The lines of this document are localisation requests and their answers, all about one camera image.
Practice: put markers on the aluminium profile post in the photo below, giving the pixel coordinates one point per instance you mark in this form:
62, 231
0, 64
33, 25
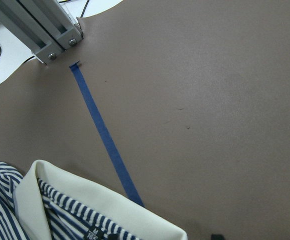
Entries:
44, 26

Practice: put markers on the blue white striped polo shirt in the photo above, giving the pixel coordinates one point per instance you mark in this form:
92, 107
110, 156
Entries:
49, 203

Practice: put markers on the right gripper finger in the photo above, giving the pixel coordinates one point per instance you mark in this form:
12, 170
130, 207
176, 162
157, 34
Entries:
217, 237

